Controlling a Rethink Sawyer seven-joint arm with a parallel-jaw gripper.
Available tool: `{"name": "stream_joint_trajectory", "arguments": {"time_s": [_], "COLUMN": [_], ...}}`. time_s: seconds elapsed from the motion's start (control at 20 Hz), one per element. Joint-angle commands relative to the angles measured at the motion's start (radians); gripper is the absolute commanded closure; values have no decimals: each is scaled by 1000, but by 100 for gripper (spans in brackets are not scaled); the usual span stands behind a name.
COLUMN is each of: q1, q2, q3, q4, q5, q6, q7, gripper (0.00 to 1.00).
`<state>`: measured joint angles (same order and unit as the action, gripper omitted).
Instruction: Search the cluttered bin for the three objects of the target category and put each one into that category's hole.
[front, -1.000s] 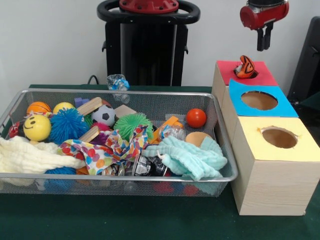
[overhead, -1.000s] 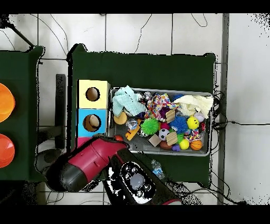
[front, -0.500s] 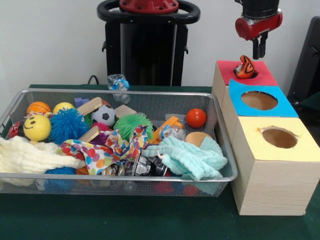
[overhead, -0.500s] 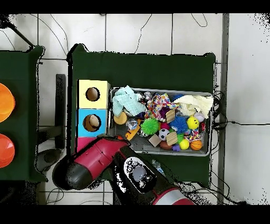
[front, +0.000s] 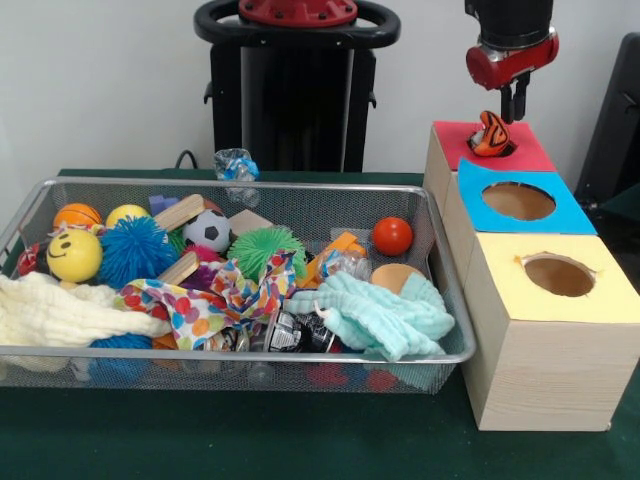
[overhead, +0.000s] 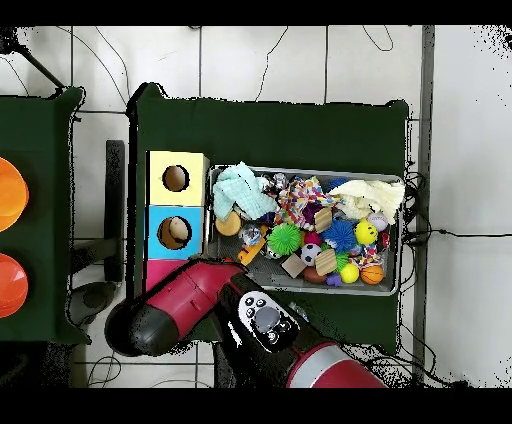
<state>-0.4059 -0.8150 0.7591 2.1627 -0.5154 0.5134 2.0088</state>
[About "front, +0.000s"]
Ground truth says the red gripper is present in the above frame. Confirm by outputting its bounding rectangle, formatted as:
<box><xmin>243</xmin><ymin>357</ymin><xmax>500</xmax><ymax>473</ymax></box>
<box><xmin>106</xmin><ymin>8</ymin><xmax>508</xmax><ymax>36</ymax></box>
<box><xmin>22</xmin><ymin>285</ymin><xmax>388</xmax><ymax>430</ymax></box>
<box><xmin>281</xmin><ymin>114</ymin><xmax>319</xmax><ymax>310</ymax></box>
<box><xmin>465</xmin><ymin>30</ymin><xmax>561</xmax><ymax>125</ymax></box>

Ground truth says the orange striped tiger plush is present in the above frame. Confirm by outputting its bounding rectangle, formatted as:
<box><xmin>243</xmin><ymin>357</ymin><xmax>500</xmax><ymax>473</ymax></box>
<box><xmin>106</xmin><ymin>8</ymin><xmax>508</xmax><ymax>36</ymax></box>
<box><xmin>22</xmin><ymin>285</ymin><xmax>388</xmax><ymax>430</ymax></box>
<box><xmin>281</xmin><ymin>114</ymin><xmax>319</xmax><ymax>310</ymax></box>
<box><xmin>469</xmin><ymin>111</ymin><xmax>518</xmax><ymax>159</ymax></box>

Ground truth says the mint green cloth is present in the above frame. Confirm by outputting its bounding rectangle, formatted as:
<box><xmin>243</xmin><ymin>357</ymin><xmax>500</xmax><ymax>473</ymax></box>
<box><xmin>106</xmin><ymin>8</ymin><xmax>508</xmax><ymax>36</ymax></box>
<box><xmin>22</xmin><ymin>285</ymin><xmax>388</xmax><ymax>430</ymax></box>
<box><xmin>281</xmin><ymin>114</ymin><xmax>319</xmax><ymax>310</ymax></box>
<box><xmin>285</xmin><ymin>270</ymin><xmax>457</xmax><ymax>363</ymax></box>

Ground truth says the crushed clear plastic bottle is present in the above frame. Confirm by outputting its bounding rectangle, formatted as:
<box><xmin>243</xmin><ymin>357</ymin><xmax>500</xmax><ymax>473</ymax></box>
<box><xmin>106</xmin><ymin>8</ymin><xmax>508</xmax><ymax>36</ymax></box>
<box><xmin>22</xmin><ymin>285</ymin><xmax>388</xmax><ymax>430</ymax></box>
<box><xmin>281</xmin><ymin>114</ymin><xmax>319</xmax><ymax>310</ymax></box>
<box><xmin>214</xmin><ymin>148</ymin><xmax>261</xmax><ymax>207</ymax></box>

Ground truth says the shallow clear mesh bin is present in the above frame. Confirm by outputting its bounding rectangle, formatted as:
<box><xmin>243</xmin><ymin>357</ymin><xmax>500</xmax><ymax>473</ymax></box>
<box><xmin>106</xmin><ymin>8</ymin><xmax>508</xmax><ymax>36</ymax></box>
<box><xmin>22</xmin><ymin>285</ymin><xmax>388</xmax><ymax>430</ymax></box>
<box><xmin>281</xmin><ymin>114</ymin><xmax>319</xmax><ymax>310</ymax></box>
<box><xmin>0</xmin><ymin>176</ymin><xmax>476</xmax><ymax>396</ymax></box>

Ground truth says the wooden box with three holes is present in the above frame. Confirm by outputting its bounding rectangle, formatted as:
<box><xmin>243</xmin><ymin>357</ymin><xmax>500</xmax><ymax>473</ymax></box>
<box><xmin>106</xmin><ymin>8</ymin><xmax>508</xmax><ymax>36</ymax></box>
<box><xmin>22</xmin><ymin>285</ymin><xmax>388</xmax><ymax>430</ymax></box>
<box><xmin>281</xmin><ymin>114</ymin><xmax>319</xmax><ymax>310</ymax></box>
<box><xmin>424</xmin><ymin>121</ymin><xmax>640</xmax><ymax>433</ymax></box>

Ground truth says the black stand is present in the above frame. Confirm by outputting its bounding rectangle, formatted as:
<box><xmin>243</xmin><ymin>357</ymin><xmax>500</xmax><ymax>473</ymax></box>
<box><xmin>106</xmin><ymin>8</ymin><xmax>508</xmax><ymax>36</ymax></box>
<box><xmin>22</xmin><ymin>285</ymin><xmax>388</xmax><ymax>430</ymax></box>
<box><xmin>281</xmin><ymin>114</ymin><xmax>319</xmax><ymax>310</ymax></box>
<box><xmin>580</xmin><ymin>33</ymin><xmax>640</xmax><ymax>216</ymax></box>

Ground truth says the red ball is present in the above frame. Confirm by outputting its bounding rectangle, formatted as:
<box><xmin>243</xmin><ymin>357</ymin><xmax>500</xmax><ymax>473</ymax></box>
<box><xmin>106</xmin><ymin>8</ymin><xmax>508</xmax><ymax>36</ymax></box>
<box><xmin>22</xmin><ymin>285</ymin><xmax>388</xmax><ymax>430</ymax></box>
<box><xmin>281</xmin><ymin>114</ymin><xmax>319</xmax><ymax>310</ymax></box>
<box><xmin>373</xmin><ymin>217</ymin><xmax>414</xmax><ymax>258</ymax></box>

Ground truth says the toy hamburger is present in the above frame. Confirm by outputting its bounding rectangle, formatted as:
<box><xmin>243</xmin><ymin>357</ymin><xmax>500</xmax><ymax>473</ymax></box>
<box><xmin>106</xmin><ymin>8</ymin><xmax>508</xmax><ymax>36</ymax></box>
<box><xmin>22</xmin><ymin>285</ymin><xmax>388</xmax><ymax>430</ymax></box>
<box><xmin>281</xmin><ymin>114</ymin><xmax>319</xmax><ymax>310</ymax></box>
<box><xmin>370</xmin><ymin>262</ymin><xmax>426</xmax><ymax>296</ymax></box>

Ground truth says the orange flat plastic toy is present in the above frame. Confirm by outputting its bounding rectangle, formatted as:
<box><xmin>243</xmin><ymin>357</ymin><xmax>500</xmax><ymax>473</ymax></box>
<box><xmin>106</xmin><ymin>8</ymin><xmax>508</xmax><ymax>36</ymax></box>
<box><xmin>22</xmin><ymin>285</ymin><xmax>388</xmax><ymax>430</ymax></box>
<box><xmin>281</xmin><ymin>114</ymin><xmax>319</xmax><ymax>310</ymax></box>
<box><xmin>296</xmin><ymin>234</ymin><xmax>373</xmax><ymax>291</ymax></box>

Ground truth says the green furry monster toy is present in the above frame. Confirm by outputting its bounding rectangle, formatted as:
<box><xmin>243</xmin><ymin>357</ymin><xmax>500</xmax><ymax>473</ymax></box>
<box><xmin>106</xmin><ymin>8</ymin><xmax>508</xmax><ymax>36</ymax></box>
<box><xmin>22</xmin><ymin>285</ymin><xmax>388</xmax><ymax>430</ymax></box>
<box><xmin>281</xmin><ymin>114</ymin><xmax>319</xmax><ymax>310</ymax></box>
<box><xmin>227</xmin><ymin>226</ymin><xmax>307</xmax><ymax>281</ymax></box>

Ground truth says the colourful polka dot cloth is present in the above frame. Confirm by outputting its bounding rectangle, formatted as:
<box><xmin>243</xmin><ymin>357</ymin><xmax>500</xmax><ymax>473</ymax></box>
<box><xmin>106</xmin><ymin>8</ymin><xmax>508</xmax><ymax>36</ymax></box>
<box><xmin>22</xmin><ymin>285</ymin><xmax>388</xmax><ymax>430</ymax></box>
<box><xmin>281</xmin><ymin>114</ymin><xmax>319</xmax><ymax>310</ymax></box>
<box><xmin>118</xmin><ymin>250</ymin><xmax>298</xmax><ymax>351</ymax></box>

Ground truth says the blue spiky ball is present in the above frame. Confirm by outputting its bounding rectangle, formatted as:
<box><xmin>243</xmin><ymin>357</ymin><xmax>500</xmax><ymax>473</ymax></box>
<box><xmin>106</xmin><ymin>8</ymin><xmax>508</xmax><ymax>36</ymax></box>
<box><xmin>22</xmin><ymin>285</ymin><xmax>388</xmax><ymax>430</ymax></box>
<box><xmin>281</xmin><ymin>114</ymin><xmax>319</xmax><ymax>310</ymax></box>
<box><xmin>90</xmin><ymin>333</ymin><xmax>154</xmax><ymax>351</ymax></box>
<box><xmin>98</xmin><ymin>214</ymin><xmax>181</xmax><ymax>291</ymax></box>

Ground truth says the dark green table cloth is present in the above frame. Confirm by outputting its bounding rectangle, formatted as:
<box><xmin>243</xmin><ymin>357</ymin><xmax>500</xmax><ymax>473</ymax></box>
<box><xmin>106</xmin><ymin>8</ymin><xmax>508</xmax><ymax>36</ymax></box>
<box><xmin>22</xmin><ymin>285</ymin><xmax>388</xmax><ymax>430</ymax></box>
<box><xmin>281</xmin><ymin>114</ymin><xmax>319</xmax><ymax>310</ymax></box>
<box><xmin>0</xmin><ymin>168</ymin><xmax>640</xmax><ymax>480</ymax></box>

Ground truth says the orange toy basketball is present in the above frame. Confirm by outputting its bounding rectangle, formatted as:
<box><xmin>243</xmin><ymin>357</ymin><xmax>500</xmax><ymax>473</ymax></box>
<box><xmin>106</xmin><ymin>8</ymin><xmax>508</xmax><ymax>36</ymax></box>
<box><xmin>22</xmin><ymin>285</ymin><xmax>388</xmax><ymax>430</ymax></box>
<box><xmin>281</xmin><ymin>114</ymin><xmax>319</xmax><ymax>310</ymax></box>
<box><xmin>55</xmin><ymin>203</ymin><xmax>104</xmax><ymax>231</ymax></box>

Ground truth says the large yellow ball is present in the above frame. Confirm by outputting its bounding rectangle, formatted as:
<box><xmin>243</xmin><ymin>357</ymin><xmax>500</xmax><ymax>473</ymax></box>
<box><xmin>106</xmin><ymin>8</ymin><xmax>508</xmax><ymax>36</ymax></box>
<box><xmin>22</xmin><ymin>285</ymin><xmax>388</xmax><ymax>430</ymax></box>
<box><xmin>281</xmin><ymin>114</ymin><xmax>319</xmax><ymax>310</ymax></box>
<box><xmin>47</xmin><ymin>228</ymin><xmax>104</xmax><ymax>284</ymax></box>

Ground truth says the cream yellow cloth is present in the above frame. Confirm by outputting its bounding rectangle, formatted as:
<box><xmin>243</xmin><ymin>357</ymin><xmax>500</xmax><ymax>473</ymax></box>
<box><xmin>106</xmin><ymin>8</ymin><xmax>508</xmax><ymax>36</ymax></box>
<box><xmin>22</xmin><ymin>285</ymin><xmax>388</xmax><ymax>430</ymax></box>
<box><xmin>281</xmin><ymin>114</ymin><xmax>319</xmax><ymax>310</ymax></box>
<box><xmin>0</xmin><ymin>272</ymin><xmax>171</xmax><ymax>348</ymax></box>

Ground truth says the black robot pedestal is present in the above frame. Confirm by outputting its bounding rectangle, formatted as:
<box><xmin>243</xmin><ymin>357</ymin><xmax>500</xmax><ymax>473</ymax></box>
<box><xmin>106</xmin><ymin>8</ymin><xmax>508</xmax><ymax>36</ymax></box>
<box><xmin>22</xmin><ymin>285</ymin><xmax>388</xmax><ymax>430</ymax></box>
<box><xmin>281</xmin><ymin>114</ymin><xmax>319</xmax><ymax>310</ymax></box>
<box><xmin>194</xmin><ymin>0</ymin><xmax>402</xmax><ymax>173</ymax></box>

